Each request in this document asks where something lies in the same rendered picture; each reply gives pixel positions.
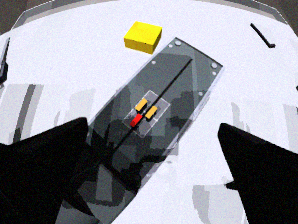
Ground yellow block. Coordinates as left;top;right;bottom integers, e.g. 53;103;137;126
124;22;162;55

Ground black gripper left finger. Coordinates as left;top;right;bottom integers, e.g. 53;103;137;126
0;116;88;224

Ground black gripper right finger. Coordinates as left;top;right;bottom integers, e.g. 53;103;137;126
217;123;298;224

